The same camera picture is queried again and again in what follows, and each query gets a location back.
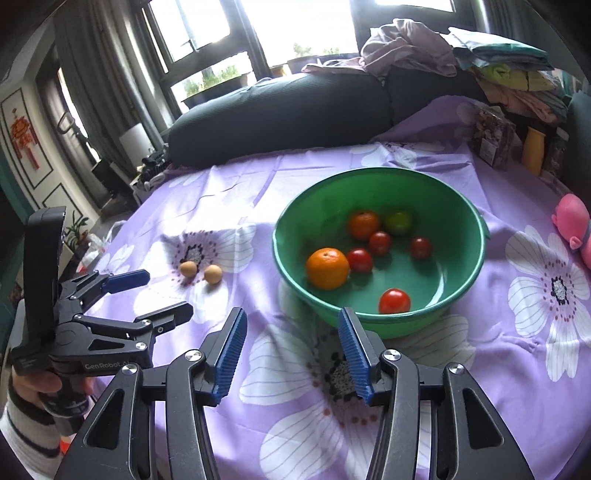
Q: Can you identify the red tomato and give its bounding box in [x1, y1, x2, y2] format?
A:
[410, 237, 433, 260]
[378, 288, 411, 315]
[369, 231, 392, 256]
[346, 248, 374, 274]

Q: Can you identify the orange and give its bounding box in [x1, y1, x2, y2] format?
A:
[305, 248, 349, 291]
[346, 210, 381, 241]

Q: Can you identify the red tomato top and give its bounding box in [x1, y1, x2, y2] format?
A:
[369, 231, 392, 256]

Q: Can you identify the green mango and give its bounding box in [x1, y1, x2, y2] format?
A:
[383, 210, 413, 236]

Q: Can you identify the striped sleeve forearm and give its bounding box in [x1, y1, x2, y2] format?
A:
[1, 376, 62, 479]

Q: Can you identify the left hand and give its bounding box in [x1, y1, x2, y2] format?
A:
[11, 368, 96, 409]

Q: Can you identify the white plastic bag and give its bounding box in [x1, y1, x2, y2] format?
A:
[75, 220, 126, 274]

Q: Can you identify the potted plant on floor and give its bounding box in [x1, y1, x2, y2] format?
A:
[64, 216, 89, 252]

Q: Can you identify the brown kiwi lower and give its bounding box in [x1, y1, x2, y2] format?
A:
[178, 260, 198, 278]

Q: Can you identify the brown kiwi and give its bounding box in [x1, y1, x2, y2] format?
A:
[178, 260, 198, 278]
[204, 264, 223, 285]

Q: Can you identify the brown kiwi upper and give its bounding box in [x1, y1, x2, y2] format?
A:
[204, 264, 223, 285]

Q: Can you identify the purple floral tablecloth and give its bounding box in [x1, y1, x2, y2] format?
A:
[91, 96, 590, 479]

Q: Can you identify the green plastic bowl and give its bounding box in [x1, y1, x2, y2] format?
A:
[273, 167, 490, 339]

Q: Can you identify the black planter box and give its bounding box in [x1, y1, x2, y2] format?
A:
[182, 74, 249, 109]

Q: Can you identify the pink pig toy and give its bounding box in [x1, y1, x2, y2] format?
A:
[551, 193, 591, 270]

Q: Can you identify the dark green sofa back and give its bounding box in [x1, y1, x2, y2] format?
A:
[167, 67, 486, 170]

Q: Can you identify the yellow bottle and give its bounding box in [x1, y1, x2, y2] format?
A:
[522, 126, 546, 177]

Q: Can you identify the pile of clothes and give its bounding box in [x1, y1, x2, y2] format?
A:
[301, 18, 567, 125]

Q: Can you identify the red wall ornament frame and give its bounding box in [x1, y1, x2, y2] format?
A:
[1, 89, 53, 190]

